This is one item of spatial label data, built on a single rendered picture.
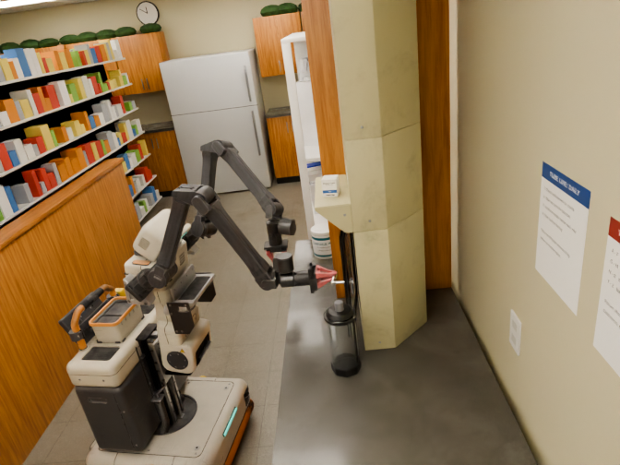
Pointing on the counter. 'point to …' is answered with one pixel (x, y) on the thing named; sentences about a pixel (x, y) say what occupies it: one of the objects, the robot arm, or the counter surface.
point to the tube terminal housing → (388, 233)
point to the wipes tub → (321, 241)
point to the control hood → (335, 205)
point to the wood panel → (432, 222)
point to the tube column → (375, 65)
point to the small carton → (330, 185)
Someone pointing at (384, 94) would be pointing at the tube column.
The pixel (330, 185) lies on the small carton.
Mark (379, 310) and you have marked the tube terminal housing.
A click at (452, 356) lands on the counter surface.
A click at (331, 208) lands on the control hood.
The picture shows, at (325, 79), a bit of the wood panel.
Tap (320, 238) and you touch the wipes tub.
